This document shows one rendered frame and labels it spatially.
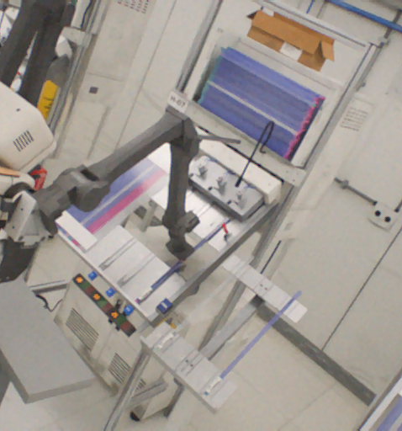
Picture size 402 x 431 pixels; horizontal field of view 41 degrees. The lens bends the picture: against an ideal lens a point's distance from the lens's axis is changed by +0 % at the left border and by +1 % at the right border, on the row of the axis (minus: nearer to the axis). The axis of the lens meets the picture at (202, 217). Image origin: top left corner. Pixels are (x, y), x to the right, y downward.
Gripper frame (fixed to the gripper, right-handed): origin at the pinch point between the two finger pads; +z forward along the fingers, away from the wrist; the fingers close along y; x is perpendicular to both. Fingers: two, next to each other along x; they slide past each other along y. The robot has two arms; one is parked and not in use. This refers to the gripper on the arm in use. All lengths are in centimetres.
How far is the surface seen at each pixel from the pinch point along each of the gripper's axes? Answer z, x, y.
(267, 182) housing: -6.7, -45.4, -3.6
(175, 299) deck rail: 0.3, 13.9, -10.1
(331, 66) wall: 65, -186, 65
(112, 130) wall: 155, -95, 223
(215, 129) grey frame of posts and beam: -9, -51, 31
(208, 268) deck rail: 0.8, -3.9, -10.0
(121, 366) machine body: 59, 41, 11
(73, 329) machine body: 64, 45, 45
